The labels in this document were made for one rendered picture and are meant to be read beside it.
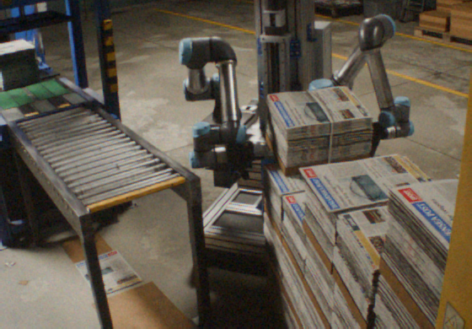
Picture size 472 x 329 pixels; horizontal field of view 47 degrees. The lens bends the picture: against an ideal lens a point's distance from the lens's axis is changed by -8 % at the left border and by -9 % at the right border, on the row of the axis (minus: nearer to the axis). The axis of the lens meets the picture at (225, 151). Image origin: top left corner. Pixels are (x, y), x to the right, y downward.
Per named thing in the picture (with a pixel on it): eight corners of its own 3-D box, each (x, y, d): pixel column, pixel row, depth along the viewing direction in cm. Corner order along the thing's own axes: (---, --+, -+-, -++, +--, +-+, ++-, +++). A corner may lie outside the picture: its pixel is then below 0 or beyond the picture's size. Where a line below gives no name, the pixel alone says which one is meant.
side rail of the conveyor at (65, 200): (95, 239, 224) (90, 213, 219) (83, 242, 222) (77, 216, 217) (18, 139, 329) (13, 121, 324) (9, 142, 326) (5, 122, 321)
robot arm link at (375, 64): (367, 18, 237) (396, 127, 245) (378, 15, 244) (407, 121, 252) (345, 24, 245) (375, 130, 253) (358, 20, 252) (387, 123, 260)
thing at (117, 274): (143, 281, 310) (143, 279, 310) (97, 298, 297) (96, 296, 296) (116, 250, 339) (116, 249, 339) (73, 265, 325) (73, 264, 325)
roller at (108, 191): (178, 180, 253) (177, 169, 251) (78, 211, 231) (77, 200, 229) (172, 175, 257) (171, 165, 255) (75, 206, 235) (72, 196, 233)
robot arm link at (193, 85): (214, 104, 297) (213, 55, 246) (185, 105, 297) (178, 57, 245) (212, 82, 301) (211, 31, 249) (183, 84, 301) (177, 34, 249)
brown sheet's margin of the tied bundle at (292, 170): (299, 135, 259) (299, 126, 257) (321, 170, 235) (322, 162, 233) (265, 140, 256) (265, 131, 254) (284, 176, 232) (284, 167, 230)
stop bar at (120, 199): (186, 182, 239) (186, 178, 238) (89, 213, 219) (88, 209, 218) (182, 180, 242) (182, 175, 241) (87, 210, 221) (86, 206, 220)
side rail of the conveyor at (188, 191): (203, 202, 248) (201, 177, 243) (192, 206, 246) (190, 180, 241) (93, 118, 353) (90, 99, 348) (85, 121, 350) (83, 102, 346)
